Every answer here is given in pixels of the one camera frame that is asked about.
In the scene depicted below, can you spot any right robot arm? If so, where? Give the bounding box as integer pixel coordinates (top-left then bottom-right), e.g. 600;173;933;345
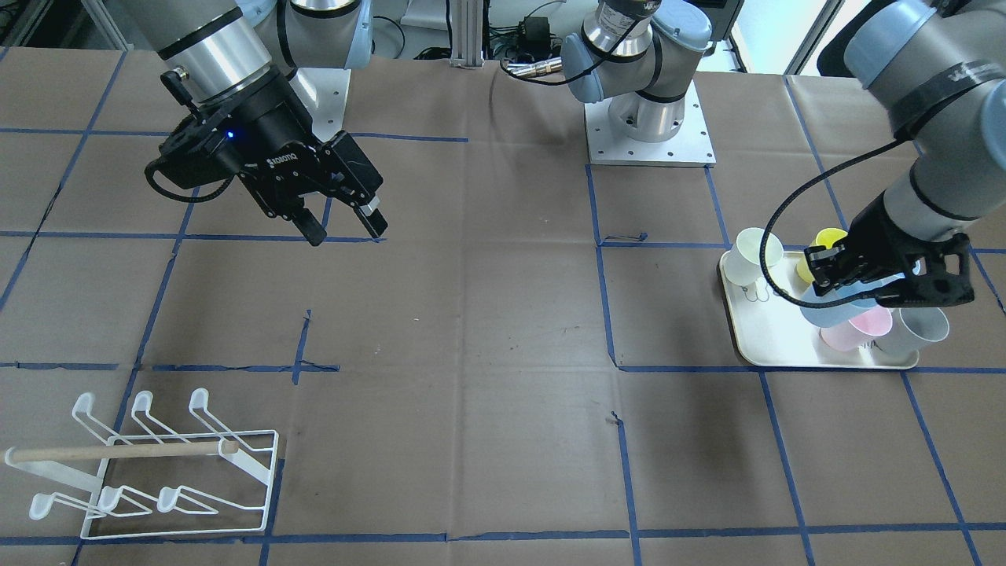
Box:
125;1;387;246

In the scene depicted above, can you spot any light blue cup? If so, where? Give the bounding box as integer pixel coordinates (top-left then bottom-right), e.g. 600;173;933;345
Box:
800;274;903;327

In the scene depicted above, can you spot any white wire cup rack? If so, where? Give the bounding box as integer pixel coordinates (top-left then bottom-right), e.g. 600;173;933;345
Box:
4;388;280;541

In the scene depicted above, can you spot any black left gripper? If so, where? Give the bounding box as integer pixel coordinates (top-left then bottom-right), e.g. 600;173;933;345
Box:
804;197;975;307

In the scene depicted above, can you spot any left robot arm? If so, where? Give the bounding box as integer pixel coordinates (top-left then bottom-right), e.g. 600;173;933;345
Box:
560;1;1004;307

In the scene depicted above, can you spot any yellow cup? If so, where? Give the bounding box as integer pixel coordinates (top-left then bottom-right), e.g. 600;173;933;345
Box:
795;228;850;285

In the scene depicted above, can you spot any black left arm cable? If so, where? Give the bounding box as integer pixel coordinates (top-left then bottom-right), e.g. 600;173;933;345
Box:
759;138;912;309

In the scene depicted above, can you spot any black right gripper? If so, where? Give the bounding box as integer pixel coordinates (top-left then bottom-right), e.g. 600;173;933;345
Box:
146;69;388;247

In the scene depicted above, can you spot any aluminium frame post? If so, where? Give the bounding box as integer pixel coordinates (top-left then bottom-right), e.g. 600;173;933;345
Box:
446;1;488;68

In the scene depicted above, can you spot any pink cup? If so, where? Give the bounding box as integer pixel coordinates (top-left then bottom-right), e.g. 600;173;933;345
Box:
820;306;894;351

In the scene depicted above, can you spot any white plastic tray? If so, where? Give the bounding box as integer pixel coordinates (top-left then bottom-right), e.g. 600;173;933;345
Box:
718;254;920;370

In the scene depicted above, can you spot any grey cup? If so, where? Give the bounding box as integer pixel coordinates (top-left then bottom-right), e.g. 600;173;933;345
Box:
876;307;951;357

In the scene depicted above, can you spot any black power adapter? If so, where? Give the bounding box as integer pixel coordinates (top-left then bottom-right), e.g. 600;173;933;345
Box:
517;15;551;58

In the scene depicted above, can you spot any white cream cup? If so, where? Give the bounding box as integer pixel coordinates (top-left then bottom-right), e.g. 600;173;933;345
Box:
723;228;784;287

